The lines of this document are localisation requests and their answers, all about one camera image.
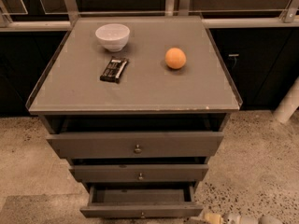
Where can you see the grey bottom drawer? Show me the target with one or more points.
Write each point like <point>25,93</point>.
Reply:
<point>141,200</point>

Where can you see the white ceramic bowl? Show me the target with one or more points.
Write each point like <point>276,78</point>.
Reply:
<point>113,37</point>

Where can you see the grey drawer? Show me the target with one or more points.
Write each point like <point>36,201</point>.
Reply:
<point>141,200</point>
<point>139,173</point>
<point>109,145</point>

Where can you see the grey top drawer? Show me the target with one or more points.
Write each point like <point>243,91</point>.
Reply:
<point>109,145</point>

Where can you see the orange fruit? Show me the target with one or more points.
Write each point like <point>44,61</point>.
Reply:
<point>175,58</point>

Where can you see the white cylindrical post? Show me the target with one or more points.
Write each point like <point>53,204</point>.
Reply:
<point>288,104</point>

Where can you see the grey middle drawer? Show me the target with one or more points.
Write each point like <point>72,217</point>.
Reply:
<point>139,173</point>

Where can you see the black snack bar wrapper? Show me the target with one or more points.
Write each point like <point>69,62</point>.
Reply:
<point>114,69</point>

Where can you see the metal railing frame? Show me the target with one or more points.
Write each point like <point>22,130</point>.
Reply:
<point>25,15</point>

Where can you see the grey drawer cabinet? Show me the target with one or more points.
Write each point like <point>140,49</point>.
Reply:
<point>150,97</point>

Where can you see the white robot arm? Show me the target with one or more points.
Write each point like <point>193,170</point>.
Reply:
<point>265,220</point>

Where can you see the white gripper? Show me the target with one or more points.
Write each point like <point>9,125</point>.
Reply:
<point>233,218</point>

